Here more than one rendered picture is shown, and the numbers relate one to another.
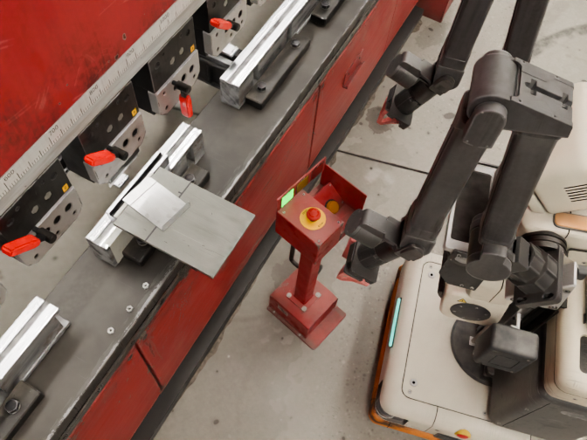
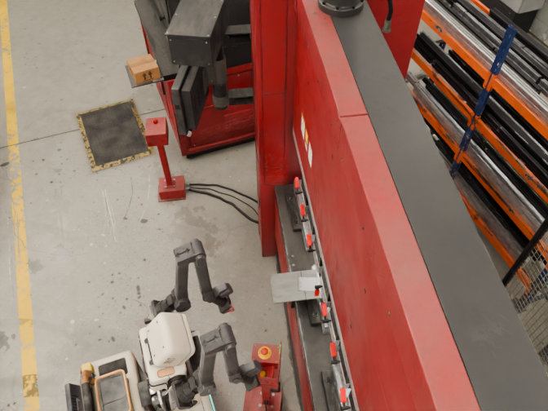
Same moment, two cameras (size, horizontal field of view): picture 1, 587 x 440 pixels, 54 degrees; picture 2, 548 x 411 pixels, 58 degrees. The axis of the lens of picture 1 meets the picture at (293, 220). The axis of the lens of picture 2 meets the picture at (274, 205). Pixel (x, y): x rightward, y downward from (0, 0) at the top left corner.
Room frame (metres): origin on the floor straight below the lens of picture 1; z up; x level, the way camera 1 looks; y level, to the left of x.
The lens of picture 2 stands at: (1.74, -0.55, 3.42)
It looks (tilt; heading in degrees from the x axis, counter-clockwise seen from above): 51 degrees down; 150
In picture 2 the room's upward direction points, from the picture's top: straight up
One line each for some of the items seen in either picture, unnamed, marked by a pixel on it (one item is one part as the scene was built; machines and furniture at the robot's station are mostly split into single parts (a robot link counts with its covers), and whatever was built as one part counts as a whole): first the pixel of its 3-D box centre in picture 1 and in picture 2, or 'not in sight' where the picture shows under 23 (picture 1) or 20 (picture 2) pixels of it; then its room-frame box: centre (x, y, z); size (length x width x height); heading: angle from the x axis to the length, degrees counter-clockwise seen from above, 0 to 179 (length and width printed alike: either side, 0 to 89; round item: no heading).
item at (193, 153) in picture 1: (150, 191); (322, 298); (0.72, 0.36, 0.92); 0.39 x 0.06 x 0.10; 158
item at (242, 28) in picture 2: not in sight; (245, 47); (-0.63, 0.62, 1.67); 0.40 x 0.24 x 0.07; 158
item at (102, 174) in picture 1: (98, 127); (324, 253); (0.65, 0.39, 1.26); 0.15 x 0.09 x 0.17; 158
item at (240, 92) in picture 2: not in sight; (248, 109); (-0.63, 0.62, 1.18); 0.40 x 0.24 x 0.07; 158
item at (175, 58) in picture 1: (160, 62); (332, 287); (0.83, 0.31, 1.26); 0.15 x 0.09 x 0.17; 158
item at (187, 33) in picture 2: not in sight; (205, 72); (-0.70, 0.38, 1.53); 0.51 x 0.25 x 0.85; 143
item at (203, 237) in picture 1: (185, 220); (295, 285); (0.62, 0.24, 1.00); 0.26 x 0.18 x 0.01; 68
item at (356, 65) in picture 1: (355, 69); not in sight; (1.56, -0.16, 0.59); 0.15 x 0.02 x 0.07; 158
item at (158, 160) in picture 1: (139, 186); not in sight; (0.70, 0.37, 0.99); 0.20 x 0.03 x 0.03; 158
